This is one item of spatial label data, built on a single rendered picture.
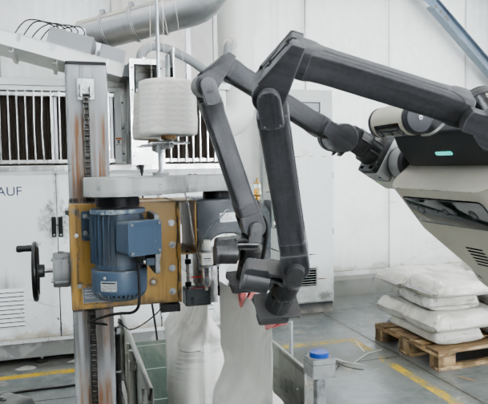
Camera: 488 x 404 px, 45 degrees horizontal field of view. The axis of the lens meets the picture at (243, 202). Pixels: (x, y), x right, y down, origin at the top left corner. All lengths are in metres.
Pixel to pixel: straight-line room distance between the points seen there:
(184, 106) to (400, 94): 0.75
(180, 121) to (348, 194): 5.00
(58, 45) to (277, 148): 3.27
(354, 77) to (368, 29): 5.78
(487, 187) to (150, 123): 0.87
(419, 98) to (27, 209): 3.75
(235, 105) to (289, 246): 3.91
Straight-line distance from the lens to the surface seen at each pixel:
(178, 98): 1.61
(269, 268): 1.23
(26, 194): 4.50
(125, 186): 1.56
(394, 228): 6.82
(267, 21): 6.32
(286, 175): 1.07
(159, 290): 1.83
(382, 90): 1.01
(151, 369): 3.23
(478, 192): 1.26
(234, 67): 1.49
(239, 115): 5.01
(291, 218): 1.13
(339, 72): 0.99
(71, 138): 1.82
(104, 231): 1.59
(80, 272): 1.79
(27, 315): 4.62
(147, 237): 1.54
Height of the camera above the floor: 1.44
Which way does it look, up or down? 3 degrees down
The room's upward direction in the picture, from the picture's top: 1 degrees counter-clockwise
